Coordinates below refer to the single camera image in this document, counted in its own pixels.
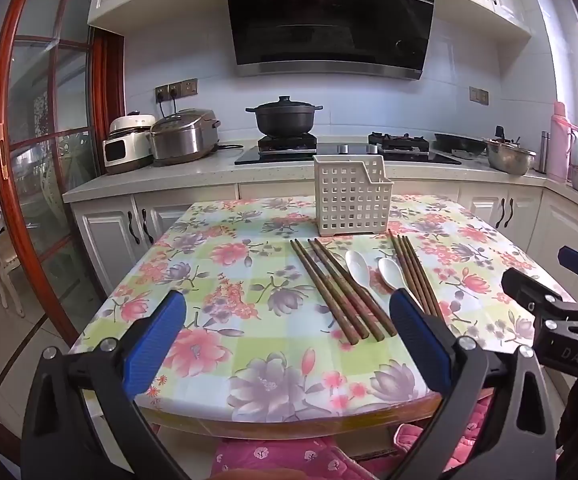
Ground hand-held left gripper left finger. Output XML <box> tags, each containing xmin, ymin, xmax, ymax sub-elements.
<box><xmin>21</xmin><ymin>289</ymin><xmax>194</xmax><ymax>480</ymax></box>

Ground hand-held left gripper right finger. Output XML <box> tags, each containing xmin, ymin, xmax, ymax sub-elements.
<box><xmin>389</xmin><ymin>287</ymin><xmax>557</xmax><ymax>480</ymax></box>

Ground brown wooden chopstick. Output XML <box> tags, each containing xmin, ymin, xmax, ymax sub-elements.
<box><xmin>401</xmin><ymin>235</ymin><xmax>438</xmax><ymax>317</ymax></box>
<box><xmin>314</xmin><ymin>237</ymin><xmax>398</xmax><ymax>337</ymax></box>
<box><xmin>295</xmin><ymin>239</ymin><xmax>360</xmax><ymax>344</ymax></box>
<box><xmin>388</xmin><ymin>230</ymin><xmax>421</xmax><ymax>307</ymax></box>
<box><xmin>407</xmin><ymin>236</ymin><xmax>446</xmax><ymax>319</ymax></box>
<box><xmin>395</xmin><ymin>235</ymin><xmax>430</xmax><ymax>314</ymax></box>
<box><xmin>290</xmin><ymin>240</ymin><xmax>354</xmax><ymax>347</ymax></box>
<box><xmin>308</xmin><ymin>239</ymin><xmax>386</xmax><ymax>342</ymax></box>

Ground white ceramic spoon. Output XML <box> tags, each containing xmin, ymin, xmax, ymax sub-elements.
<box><xmin>378</xmin><ymin>258</ymin><xmax>410</xmax><ymax>294</ymax></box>
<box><xmin>345</xmin><ymin>250</ymin><xmax>374</xmax><ymax>292</ymax></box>

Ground white plastic utensil basket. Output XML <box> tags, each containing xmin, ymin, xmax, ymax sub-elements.
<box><xmin>313</xmin><ymin>155</ymin><xmax>394</xmax><ymax>237</ymax></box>

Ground floral tablecloth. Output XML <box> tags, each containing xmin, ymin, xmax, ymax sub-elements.
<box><xmin>69</xmin><ymin>195</ymin><xmax>570</xmax><ymax>426</ymax></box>

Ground white kitchen counter cabinets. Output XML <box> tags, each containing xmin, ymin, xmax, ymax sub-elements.
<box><xmin>63</xmin><ymin>140</ymin><xmax>578</xmax><ymax>341</ymax></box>

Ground pink thermos flask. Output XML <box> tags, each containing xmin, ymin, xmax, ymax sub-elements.
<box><xmin>549</xmin><ymin>101</ymin><xmax>578</xmax><ymax>183</ymax></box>

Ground large stainless steel bowl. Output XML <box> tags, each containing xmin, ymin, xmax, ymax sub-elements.
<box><xmin>486</xmin><ymin>139</ymin><xmax>538</xmax><ymax>176</ymax></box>

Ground black wok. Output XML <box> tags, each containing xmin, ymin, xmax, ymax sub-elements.
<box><xmin>434</xmin><ymin>132</ymin><xmax>487</xmax><ymax>158</ymax></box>

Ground pink quilted cloth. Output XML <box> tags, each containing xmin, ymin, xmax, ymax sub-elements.
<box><xmin>211</xmin><ymin>395</ymin><xmax>494</xmax><ymax>480</ymax></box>

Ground white electric pressure cooker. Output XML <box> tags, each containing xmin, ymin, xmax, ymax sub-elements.
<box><xmin>102</xmin><ymin>111</ymin><xmax>156</xmax><ymax>175</ymax></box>

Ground black gas hob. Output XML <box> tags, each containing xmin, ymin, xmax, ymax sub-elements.
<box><xmin>235</xmin><ymin>132</ymin><xmax>462</xmax><ymax>167</ymax></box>

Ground stainless steel rice cooker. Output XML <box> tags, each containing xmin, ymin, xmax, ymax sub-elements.
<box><xmin>149</xmin><ymin>108</ymin><xmax>221</xmax><ymax>166</ymax></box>

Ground wooden framed glass door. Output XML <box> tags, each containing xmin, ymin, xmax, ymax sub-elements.
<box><xmin>0</xmin><ymin>0</ymin><xmax>124</xmax><ymax>351</ymax></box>

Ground black lidded cooking pot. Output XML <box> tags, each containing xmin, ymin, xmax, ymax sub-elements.
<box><xmin>245</xmin><ymin>95</ymin><xmax>324</xmax><ymax>138</ymax></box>

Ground black range hood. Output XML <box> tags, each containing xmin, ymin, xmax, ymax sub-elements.
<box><xmin>221</xmin><ymin>0</ymin><xmax>440</xmax><ymax>81</ymax></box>

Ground wall socket panel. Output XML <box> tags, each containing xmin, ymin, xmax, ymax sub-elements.
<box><xmin>155</xmin><ymin>78</ymin><xmax>198</xmax><ymax>102</ymax></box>

